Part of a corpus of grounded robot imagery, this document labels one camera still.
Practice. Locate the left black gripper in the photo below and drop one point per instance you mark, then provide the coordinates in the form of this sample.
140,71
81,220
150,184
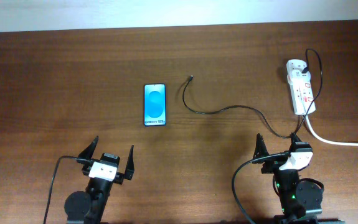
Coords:
127,173

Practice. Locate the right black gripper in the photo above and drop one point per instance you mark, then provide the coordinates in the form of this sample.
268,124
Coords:
268,166

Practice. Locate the blue screen Galaxy smartphone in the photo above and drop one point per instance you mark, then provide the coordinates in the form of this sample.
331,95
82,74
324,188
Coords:
155,104

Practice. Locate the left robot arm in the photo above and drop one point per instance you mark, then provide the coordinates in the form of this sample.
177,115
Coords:
88,206

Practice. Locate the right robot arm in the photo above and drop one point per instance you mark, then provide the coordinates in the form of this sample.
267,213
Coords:
300,198

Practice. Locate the white power strip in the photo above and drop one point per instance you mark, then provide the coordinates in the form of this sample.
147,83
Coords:
302,95

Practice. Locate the white USB wall charger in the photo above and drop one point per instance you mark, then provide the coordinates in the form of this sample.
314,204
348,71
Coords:
297,77

